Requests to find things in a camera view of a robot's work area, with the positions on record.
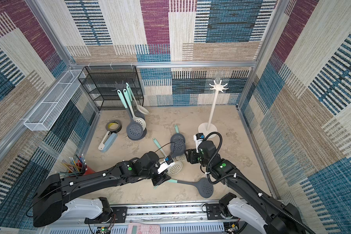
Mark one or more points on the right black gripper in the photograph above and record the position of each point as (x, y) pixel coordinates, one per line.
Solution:
(191, 156)

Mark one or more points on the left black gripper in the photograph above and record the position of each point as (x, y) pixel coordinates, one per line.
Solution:
(161, 179)

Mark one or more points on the grey skimmer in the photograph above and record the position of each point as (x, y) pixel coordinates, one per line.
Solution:
(134, 129)
(178, 145)
(204, 187)

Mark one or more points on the white skimmer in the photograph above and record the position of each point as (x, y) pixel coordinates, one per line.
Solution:
(141, 121)
(178, 165)
(181, 158)

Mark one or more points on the white skimmer mint handle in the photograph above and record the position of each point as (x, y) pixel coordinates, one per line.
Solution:
(138, 107)

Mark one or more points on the grey utensil rack stand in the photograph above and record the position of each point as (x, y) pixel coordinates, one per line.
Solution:
(121, 87)

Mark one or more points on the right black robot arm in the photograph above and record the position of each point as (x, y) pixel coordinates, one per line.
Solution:
(254, 206)

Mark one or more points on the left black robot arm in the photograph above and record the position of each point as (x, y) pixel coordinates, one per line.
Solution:
(51, 197)

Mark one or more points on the black mesh shelf rack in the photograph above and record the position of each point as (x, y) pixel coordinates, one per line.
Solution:
(100, 82)

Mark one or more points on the pink calculator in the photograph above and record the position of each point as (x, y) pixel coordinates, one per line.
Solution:
(139, 228)

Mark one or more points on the red pencil cup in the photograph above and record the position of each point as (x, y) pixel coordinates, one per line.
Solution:
(76, 166)

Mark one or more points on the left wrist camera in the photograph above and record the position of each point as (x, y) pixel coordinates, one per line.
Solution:
(168, 162)

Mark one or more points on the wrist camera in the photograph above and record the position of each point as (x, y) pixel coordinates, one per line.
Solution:
(198, 138)
(168, 162)

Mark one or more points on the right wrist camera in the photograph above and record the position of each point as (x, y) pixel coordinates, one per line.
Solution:
(198, 138)

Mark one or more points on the grey duct tape roll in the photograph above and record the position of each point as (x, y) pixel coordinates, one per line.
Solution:
(114, 126)

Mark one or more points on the white wire wall basket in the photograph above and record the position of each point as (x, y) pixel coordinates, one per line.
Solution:
(48, 111)

